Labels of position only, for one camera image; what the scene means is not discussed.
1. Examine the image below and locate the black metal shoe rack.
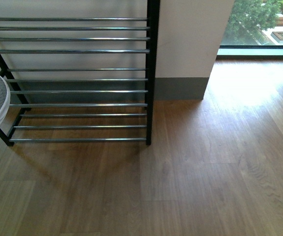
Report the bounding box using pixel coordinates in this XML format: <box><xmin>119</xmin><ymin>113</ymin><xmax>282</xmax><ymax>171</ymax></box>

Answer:
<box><xmin>0</xmin><ymin>0</ymin><xmax>160</xmax><ymax>146</ymax></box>

